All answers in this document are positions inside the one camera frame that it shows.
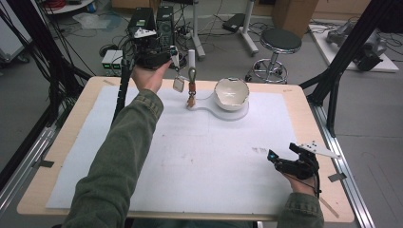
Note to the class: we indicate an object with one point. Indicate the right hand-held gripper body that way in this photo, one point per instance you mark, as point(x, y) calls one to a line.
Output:
point(299, 167)

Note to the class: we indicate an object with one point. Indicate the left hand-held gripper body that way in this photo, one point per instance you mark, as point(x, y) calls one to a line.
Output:
point(147, 50)

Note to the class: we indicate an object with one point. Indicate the white stand with post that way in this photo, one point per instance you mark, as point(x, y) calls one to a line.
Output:
point(229, 114)

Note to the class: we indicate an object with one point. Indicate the person's right hand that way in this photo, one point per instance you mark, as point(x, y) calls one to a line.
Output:
point(301, 186)

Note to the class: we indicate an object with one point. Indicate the person's left hand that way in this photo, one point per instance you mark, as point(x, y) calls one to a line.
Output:
point(149, 77)

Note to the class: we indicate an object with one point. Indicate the narrow black computer tower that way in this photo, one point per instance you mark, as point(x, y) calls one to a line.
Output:
point(165, 27)

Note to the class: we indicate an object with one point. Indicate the white stand leg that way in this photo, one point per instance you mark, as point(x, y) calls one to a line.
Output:
point(196, 34)
point(248, 31)

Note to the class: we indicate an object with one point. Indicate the white power supply unit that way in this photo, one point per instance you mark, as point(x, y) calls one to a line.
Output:
point(107, 61)
point(118, 61)

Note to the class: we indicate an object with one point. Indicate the large black computer tower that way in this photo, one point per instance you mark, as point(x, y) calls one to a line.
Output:
point(142, 19)

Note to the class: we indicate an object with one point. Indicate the grey tape piece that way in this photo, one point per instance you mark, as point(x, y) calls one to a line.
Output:
point(336, 177)
point(47, 163)

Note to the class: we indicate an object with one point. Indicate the thin wooden stick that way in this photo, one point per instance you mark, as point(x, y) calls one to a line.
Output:
point(329, 207)

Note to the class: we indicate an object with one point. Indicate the white eggshell-shaped bowl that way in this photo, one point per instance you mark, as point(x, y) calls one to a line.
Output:
point(230, 93)

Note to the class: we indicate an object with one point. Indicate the flat black box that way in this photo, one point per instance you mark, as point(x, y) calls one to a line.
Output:
point(234, 22)

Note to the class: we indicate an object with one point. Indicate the white table mat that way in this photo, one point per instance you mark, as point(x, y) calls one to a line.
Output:
point(206, 164)

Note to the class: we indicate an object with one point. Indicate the black round stool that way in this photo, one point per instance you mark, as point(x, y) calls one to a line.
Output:
point(280, 41)

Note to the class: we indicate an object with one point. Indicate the white board with grey equipment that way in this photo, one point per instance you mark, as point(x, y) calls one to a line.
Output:
point(358, 44)

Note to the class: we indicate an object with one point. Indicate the brown cardboard box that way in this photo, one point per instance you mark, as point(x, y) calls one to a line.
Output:
point(293, 15)

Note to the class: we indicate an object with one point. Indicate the aluminium rail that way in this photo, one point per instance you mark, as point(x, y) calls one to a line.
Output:
point(345, 177)
point(25, 171)

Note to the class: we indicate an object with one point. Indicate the black metal frame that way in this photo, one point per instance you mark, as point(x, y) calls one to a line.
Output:
point(41, 47)
point(348, 47)

